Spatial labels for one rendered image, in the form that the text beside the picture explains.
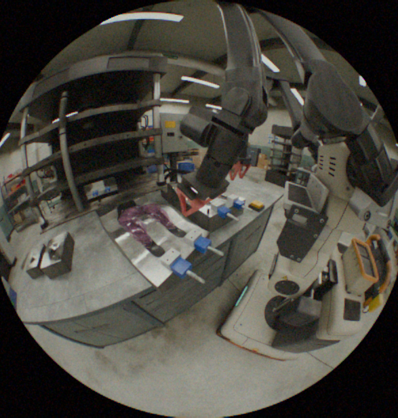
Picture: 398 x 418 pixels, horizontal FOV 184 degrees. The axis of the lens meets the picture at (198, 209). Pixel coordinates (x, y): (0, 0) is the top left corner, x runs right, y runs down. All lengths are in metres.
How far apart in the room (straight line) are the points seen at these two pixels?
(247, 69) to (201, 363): 1.33
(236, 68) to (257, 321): 1.05
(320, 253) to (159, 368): 1.20
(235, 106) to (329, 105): 0.12
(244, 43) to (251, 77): 0.09
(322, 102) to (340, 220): 0.31
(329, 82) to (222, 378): 1.34
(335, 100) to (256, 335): 0.98
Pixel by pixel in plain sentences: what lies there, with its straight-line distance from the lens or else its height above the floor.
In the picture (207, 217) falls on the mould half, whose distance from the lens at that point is 0.48.
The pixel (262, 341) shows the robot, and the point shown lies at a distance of 0.95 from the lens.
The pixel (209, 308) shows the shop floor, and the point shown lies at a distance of 1.19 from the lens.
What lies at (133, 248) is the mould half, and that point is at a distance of 0.42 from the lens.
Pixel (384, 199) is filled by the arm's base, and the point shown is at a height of 1.15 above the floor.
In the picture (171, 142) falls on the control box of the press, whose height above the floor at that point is 1.17.
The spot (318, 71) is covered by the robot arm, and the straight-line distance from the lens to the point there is 0.20.
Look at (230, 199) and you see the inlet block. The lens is 0.57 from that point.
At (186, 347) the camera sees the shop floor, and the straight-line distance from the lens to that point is 1.16.
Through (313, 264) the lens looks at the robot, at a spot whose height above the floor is 0.89.
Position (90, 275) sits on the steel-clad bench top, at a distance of 0.54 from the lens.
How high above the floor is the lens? 1.15
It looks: 31 degrees down
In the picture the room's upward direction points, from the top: straight up
